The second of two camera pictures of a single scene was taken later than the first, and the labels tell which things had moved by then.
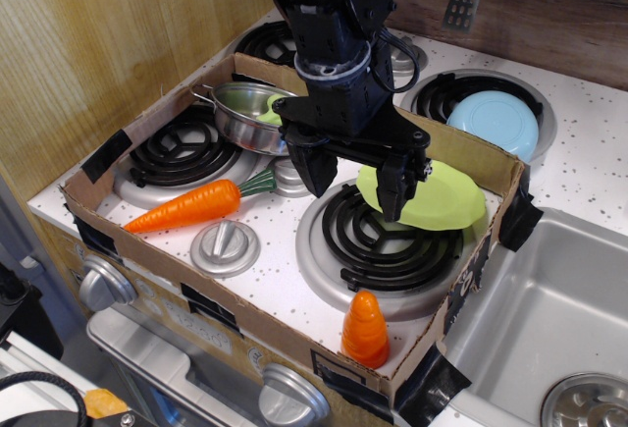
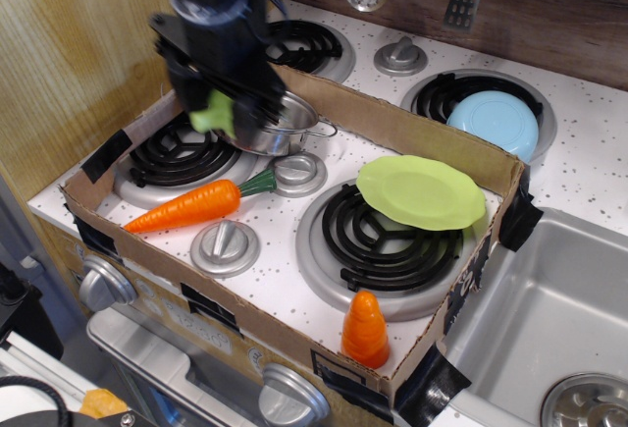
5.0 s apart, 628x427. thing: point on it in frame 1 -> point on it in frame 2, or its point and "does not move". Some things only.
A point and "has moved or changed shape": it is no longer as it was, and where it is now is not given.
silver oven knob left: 103,286 does not move
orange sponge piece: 99,403 does not move
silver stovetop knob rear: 402,61 does not move
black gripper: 351,101 -> 213,41
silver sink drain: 586,400 does not move
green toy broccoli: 270,115 has moved or changed shape
